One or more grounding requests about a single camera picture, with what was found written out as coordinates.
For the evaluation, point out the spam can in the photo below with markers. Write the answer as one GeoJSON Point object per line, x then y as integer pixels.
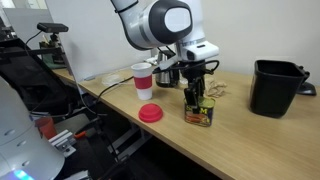
{"type": "Point", "coordinates": [205, 114]}

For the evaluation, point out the black landfill bin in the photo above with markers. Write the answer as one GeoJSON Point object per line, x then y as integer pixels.
{"type": "Point", "coordinates": [274, 86]}

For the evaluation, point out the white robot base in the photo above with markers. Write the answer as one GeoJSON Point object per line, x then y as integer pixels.
{"type": "Point", "coordinates": [24, 153]}

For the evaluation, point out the red cup on floor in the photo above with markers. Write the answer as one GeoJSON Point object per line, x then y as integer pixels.
{"type": "Point", "coordinates": [46, 127]}

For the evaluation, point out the black office chair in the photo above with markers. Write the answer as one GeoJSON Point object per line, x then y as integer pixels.
{"type": "Point", "coordinates": [41, 90]}

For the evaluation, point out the white cup with red sleeve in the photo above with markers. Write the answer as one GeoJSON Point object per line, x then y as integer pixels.
{"type": "Point", "coordinates": [142, 73]}

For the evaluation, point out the aluminium frame bracket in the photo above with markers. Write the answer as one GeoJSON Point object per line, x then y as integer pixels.
{"type": "Point", "coordinates": [63, 142]}

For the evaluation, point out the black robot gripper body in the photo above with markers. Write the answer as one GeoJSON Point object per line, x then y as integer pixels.
{"type": "Point", "coordinates": [193, 72]}

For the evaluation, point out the black stand behind bin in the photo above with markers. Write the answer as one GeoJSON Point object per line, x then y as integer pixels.
{"type": "Point", "coordinates": [306, 88]}

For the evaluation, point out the red cup lid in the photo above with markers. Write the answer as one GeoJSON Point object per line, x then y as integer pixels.
{"type": "Point", "coordinates": [150, 113]}

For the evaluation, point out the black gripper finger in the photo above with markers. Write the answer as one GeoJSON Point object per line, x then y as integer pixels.
{"type": "Point", "coordinates": [201, 86]}
{"type": "Point", "coordinates": [190, 97]}

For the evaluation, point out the stainless steel electric kettle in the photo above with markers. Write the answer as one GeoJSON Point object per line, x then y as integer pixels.
{"type": "Point", "coordinates": [168, 78]}

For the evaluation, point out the black camera on stand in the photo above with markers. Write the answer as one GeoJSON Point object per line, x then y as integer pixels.
{"type": "Point", "coordinates": [52, 27]}

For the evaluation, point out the rubber bands pile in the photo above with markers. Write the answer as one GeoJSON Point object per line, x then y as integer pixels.
{"type": "Point", "coordinates": [215, 89]}

